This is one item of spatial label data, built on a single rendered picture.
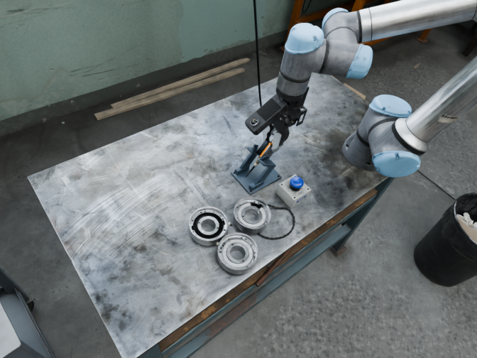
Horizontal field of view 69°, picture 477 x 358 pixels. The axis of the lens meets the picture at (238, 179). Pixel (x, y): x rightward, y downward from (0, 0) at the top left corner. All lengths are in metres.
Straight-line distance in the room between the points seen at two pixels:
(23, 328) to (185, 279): 0.83
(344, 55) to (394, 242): 1.50
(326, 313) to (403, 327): 0.38
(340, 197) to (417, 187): 1.43
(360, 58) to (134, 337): 0.79
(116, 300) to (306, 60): 0.70
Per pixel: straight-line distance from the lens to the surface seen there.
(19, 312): 1.62
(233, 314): 1.47
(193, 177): 1.07
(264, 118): 0.89
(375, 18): 0.96
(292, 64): 0.83
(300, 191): 1.04
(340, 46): 0.84
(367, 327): 1.89
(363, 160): 1.22
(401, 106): 1.16
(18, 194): 2.20
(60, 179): 1.12
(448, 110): 0.98
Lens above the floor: 1.64
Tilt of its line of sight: 51 degrees down
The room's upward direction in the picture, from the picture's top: 11 degrees clockwise
